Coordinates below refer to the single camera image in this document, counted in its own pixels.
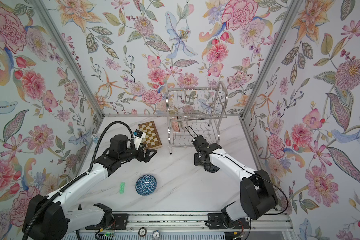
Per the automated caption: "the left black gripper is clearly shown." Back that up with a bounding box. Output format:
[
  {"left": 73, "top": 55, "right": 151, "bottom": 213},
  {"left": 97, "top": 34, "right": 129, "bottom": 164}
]
[{"left": 119, "top": 143, "right": 158, "bottom": 164}]

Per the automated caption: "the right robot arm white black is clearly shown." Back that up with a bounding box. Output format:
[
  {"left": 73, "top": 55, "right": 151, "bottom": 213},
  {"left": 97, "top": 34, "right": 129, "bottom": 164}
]
[{"left": 192, "top": 135, "right": 279, "bottom": 228}]

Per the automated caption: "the pink striped bowl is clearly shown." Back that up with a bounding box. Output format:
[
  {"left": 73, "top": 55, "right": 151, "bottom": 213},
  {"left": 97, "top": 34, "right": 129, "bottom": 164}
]
[{"left": 179, "top": 119, "right": 188, "bottom": 132}]

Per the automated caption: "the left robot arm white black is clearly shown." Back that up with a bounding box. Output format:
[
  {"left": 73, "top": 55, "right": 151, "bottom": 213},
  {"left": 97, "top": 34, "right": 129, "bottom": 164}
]
[{"left": 23, "top": 135, "right": 157, "bottom": 240}]

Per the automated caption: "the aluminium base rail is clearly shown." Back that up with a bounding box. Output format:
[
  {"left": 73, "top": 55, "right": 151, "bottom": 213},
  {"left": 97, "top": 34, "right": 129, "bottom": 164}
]
[{"left": 38, "top": 211, "right": 295, "bottom": 233}]

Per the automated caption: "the small green plastic block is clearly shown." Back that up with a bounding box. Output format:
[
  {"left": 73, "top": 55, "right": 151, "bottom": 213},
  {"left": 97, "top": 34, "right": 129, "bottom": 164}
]
[{"left": 119, "top": 182, "right": 125, "bottom": 194}]

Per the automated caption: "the small blue white object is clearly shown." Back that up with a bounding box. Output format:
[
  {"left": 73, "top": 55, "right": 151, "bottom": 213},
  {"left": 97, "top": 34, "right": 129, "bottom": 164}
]
[{"left": 91, "top": 134, "right": 100, "bottom": 144}]

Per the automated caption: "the wooden folded chessboard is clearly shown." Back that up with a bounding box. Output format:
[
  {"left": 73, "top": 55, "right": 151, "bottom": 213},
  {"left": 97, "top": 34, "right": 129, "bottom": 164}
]
[{"left": 139, "top": 121, "right": 163, "bottom": 149}]

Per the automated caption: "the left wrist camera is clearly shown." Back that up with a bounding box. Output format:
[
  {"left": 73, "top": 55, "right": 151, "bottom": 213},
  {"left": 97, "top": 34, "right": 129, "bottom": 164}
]
[{"left": 133, "top": 130, "right": 146, "bottom": 150}]

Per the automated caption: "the silver two-tier dish rack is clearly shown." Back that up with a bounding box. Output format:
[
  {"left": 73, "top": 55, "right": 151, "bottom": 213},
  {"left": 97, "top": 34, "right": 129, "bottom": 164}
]
[{"left": 166, "top": 83, "right": 228, "bottom": 154}]

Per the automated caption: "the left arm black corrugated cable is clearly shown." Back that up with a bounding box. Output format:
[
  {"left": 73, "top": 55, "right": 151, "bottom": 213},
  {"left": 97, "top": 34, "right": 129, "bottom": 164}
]
[{"left": 21, "top": 120, "right": 134, "bottom": 240}]

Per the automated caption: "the blue triangle patterned bowl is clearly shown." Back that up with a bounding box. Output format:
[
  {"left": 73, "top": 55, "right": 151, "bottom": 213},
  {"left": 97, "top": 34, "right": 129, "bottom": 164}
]
[{"left": 135, "top": 175, "right": 157, "bottom": 196}]

